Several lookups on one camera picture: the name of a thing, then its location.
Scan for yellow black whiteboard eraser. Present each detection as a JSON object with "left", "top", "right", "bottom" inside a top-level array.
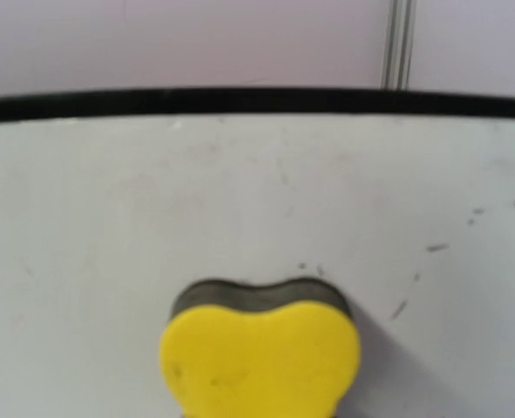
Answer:
[{"left": 159, "top": 276, "right": 362, "bottom": 417}]

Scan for white whiteboard black frame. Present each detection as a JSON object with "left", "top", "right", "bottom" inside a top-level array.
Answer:
[{"left": 0, "top": 88, "right": 515, "bottom": 417}]

